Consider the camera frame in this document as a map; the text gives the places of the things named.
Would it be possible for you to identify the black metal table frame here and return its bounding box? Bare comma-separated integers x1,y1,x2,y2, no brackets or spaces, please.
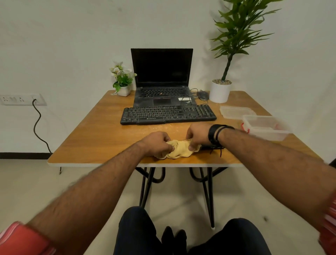
135,167,229,230

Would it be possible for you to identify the clear plastic container lid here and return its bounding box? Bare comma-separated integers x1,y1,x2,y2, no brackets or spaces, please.
219,105,257,120

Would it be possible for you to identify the small black brush tool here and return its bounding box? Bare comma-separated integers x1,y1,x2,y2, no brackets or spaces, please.
200,144,225,152

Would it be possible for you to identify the black skirting board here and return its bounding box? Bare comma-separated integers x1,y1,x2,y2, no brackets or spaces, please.
0,152,53,160

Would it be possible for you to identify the red right sleeve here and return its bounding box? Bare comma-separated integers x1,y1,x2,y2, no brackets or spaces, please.
316,193,336,255

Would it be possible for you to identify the person's left forearm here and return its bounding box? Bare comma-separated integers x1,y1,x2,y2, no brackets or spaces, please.
26,142,147,255

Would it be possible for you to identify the black wristband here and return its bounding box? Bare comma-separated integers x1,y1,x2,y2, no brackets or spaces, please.
208,124,236,158

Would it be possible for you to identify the person's left leg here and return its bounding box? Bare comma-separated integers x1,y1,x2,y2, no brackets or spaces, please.
113,206,175,255

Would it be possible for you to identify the tall green plant white pot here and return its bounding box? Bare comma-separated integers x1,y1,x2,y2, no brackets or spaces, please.
209,0,284,104

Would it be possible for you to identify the black keyboard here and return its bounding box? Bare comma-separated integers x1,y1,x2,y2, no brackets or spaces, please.
120,104,218,126

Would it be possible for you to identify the red left sleeve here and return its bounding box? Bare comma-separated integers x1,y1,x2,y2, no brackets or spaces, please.
0,221,57,255

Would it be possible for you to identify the black power cable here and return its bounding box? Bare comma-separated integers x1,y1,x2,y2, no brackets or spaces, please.
32,99,62,175

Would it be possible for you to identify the black mouse cable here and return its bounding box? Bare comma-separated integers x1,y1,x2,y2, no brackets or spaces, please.
189,88,209,102

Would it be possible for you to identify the clear plastic container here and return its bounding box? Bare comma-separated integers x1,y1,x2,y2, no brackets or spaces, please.
240,114,293,142

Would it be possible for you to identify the white wall socket panel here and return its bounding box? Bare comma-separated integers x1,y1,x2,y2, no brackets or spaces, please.
0,93,48,106

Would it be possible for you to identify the yellow cleaning cloth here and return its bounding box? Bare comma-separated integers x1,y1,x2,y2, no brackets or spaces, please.
154,138,202,160

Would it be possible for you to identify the person's right leg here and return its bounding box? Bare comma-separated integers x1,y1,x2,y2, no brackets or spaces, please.
174,218,272,255

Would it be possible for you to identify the person's right hand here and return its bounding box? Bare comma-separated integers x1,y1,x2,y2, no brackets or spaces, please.
185,123,215,152

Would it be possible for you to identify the person's leg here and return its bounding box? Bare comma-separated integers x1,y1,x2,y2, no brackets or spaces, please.
113,206,175,255
174,218,272,255

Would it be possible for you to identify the small white flower pot plant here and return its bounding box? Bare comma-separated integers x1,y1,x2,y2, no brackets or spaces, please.
109,61,138,97

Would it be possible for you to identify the red sleeve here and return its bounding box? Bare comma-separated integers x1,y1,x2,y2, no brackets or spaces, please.
316,193,336,255
0,221,57,255

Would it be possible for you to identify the person's left hand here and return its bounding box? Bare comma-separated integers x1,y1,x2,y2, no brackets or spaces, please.
138,131,176,159

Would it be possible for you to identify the black laptop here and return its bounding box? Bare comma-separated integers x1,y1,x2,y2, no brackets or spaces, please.
130,48,197,108

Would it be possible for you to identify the person's right forearm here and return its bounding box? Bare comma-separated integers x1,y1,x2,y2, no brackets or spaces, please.
218,127,336,229

